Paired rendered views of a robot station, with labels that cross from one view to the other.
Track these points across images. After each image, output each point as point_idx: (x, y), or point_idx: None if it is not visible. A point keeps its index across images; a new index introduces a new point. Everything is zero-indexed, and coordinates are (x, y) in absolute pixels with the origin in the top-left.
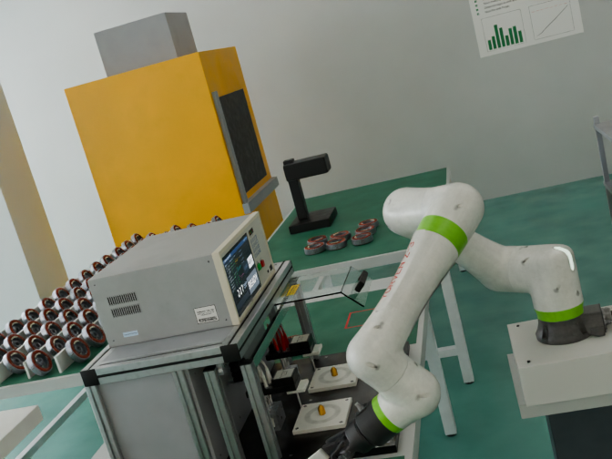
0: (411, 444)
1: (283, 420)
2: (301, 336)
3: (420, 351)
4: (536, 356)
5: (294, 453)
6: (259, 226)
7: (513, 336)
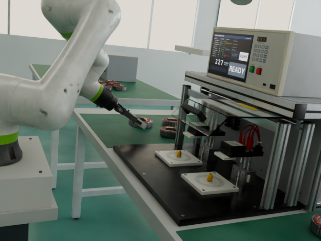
0: (107, 151)
1: (204, 158)
2: (235, 144)
3: (160, 219)
4: (23, 141)
5: (171, 145)
6: (280, 43)
7: (44, 161)
